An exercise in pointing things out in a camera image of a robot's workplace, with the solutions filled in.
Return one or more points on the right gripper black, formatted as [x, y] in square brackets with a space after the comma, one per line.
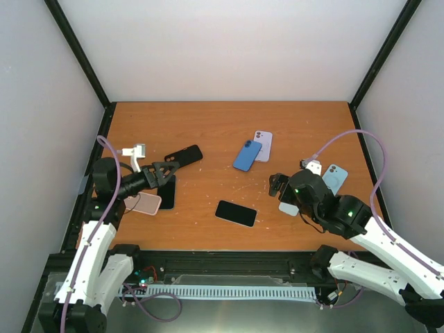
[285, 195]

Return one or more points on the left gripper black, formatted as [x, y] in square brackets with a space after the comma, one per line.
[159, 174]

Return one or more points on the black phone case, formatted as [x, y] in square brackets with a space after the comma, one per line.
[186, 156]

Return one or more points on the pink phone case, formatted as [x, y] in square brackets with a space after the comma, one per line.
[144, 203]

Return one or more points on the white phone black screen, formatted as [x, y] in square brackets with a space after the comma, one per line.
[235, 213]

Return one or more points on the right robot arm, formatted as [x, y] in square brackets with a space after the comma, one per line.
[411, 278]

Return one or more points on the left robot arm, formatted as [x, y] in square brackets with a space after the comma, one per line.
[98, 271]

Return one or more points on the pale blue phone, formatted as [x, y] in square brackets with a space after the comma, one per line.
[289, 209]

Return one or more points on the light blue phone case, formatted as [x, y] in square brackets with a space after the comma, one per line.
[334, 178]

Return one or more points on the lavender phone case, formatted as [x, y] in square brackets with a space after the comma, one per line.
[265, 139]

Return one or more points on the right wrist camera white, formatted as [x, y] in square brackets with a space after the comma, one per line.
[314, 166]

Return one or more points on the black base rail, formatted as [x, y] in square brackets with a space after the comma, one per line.
[290, 267]

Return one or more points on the light blue cable duct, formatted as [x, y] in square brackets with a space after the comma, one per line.
[213, 292]

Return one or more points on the left black frame post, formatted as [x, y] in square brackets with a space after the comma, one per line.
[68, 33]

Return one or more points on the black frame post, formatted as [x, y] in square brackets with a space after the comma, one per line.
[68, 33]
[407, 12]

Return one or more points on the right black frame post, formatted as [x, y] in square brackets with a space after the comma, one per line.
[407, 12]

